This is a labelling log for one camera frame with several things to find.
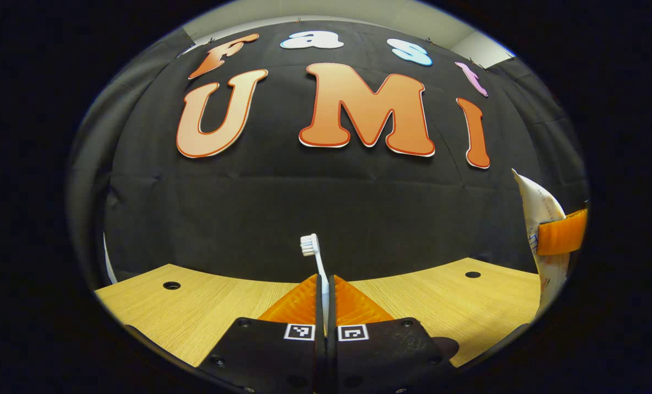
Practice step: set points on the white toothbrush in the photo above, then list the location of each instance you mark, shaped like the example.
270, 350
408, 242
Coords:
309, 245

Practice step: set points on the plain black side curtain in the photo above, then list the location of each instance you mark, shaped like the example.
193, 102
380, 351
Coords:
93, 180
561, 148

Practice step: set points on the wooden desktop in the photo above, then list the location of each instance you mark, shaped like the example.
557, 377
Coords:
216, 306

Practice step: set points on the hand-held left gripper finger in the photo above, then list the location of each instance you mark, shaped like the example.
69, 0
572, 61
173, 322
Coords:
332, 306
319, 306

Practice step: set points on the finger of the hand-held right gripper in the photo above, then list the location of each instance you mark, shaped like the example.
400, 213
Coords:
561, 232

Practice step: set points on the white toothpaste tube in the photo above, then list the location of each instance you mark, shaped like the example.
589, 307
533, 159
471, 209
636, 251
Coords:
539, 202

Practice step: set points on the black backdrop cloth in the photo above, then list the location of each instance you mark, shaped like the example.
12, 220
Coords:
331, 208

